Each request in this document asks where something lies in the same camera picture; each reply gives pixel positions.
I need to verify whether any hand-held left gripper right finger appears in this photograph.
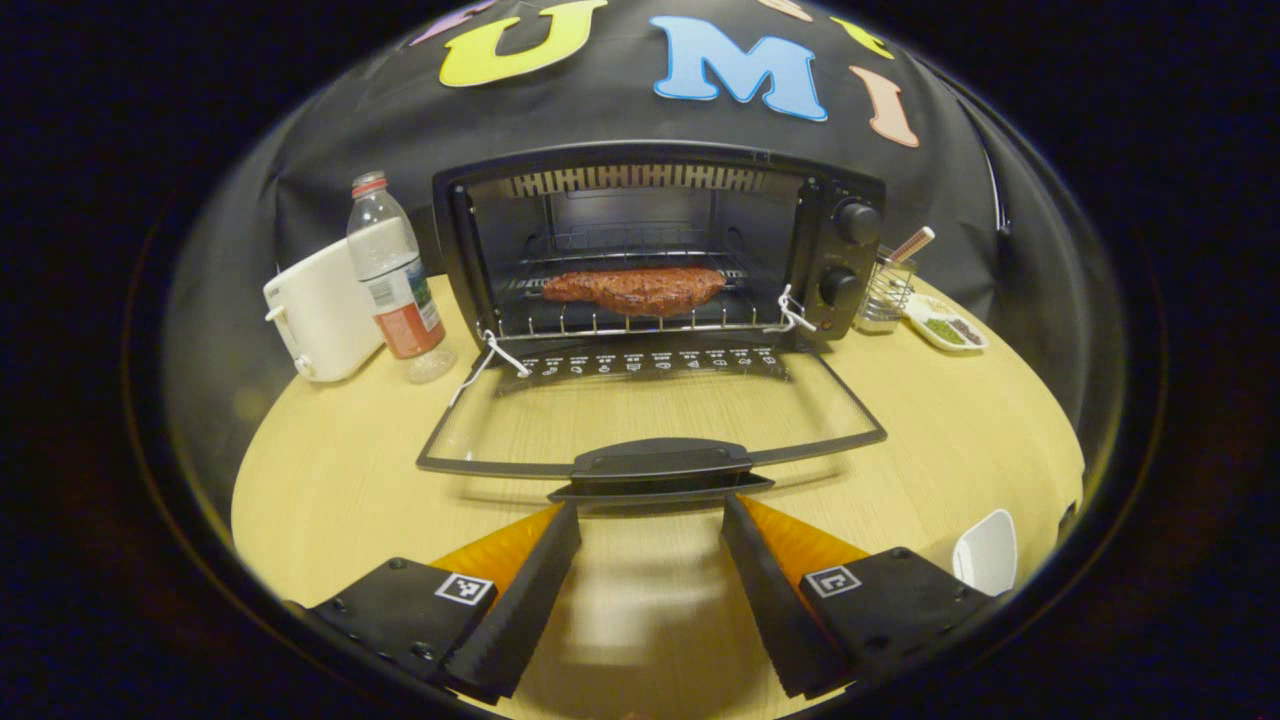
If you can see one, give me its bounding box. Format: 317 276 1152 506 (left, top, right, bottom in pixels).
721 492 1002 700

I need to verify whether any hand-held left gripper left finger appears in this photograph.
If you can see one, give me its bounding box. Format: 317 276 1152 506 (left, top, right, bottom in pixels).
304 499 584 703

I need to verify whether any black electric oven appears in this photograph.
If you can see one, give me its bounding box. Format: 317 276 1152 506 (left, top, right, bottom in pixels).
416 140 890 505

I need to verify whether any brown piece of meat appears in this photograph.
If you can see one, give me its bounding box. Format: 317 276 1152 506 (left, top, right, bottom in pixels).
541 265 729 320

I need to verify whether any white rectangular tray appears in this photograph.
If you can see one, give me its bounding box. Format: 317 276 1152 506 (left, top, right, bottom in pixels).
950 508 1020 599

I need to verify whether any white divided dish of beans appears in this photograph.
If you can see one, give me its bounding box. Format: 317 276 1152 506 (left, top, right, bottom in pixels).
902 291 991 354

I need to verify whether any clear bottle with red label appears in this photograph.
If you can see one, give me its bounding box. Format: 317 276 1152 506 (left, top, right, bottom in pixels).
345 170 459 386

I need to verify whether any white toaster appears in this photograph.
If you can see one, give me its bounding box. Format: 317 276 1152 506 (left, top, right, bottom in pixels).
262 237 387 384

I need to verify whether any white-tipped wooden stick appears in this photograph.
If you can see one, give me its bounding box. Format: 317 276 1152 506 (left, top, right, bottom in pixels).
885 225 938 267

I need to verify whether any white cord tie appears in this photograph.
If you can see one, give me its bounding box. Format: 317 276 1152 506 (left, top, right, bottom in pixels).
448 329 533 407
762 284 819 337

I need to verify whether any metal wire basket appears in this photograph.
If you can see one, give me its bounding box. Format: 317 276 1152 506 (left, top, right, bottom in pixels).
854 245 919 335

